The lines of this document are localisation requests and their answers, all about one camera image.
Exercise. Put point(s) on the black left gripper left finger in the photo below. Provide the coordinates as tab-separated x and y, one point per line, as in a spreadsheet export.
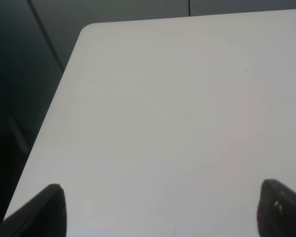
45	215

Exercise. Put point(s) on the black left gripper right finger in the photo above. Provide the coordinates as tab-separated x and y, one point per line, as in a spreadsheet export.
276	213

